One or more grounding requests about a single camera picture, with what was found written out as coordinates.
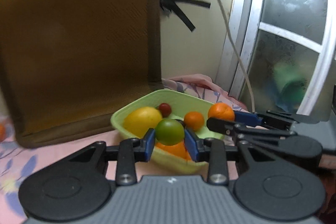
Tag green tomato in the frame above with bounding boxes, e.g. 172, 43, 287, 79
155, 118, 185, 146

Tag large orange mandarin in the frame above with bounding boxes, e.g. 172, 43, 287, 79
155, 141, 191, 160

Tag orange mandarin in pile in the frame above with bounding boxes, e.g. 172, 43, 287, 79
207, 102, 235, 121

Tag orange tomato middle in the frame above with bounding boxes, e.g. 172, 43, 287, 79
183, 111, 205, 132

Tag orange tomato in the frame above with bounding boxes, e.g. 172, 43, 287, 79
0, 124, 7, 142
183, 111, 205, 132

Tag lime green plastic tray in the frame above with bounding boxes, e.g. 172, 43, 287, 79
110, 89, 212, 174

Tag pink patterned bedsheet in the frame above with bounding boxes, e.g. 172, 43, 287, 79
1, 76, 247, 223

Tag red tomato front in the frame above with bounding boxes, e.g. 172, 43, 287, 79
158, 103, 172, 118

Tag yellow lemon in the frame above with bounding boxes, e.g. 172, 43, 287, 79
123, 106, 163, 138

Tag orange tomato left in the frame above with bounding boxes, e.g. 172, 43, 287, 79
0, 124, 7, 142

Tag frosted glass window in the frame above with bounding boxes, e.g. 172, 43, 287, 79
215, 0, 335, 120

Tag black tape strips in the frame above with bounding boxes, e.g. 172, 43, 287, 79
159, 0, 211, 32

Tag brown seat cushion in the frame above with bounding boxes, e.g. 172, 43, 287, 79
1, 0, 163, 148

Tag white power cable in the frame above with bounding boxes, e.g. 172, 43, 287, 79
194, 0, 257, 113

